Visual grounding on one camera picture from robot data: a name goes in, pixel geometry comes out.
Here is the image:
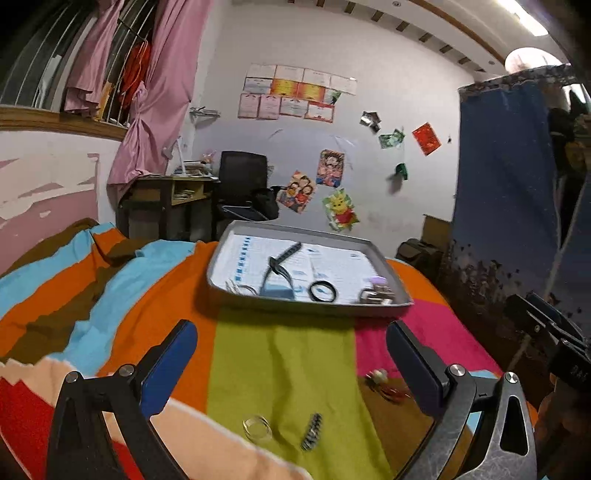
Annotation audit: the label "wooden desk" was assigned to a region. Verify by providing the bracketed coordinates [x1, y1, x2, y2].
[116, 175, 219, 241]

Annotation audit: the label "blue-grey headband in tray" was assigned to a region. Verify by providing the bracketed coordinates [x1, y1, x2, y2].
[259, 242, 303, 301]

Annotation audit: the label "red cord bracelet with bead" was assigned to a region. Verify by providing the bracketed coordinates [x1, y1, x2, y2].
[363, 368, 413, 403]

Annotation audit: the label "black office chair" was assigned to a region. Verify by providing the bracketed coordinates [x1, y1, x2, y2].
[211, 151, 281, 240]

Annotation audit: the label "grey jewelry tray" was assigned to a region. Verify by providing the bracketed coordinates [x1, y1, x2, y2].
[206, 221, 414, 318]

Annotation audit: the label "pink curtain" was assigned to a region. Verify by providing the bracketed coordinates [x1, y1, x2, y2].
[64, 0, 213, 199]

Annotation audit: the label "dark blue wardrobe curtain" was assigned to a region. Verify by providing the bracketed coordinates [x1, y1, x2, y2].
[441, 65, 590, 330]

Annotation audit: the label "small silver double ring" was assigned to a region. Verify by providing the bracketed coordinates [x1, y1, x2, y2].
[241, 414, 275, 445]

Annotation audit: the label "red paper wall decoration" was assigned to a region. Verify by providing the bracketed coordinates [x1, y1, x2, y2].
[412, 122, 441, 156]

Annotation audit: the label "cartoon boy poster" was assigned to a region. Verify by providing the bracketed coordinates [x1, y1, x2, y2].
[315, 149, 346, 188]

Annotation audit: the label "large silver bangle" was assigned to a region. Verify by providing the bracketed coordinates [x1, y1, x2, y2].
[225, 280, 259, 297]

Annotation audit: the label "black hair tie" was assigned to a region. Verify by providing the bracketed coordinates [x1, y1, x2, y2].
[307, 279, 340, 304]

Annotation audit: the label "black rhinestone hair clip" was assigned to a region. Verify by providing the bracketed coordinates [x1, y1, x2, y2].
[301, 413, 322, 451]

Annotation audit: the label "wall photos cluster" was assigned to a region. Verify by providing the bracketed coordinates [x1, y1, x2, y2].
[360, 111, 381, 134]

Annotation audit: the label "white desk lamp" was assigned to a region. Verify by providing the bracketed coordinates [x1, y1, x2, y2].
[162, 136, 187, 177]

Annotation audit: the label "wall certificates cluster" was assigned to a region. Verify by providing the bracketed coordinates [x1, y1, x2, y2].
[238, 64, 358, 124]

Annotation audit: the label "cartoon family poster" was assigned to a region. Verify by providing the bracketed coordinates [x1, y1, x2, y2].
[276, 171, 317, 214]

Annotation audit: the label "green wall pictures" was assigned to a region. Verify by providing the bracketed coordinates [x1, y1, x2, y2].
[379, 129, 406, 149]

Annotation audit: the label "silver clip with pink gem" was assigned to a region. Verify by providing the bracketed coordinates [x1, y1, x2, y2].
[359, 276, 396, 305]

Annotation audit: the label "green wall hook ornament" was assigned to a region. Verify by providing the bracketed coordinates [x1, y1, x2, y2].
[394, 163, 409, 181]

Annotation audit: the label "yellow bear poster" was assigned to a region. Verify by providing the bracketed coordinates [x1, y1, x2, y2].
[322, 188, 359, 232]

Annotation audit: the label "colourful striped bed blanket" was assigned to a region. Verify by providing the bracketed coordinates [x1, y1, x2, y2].
[1, 221, 507, 479]

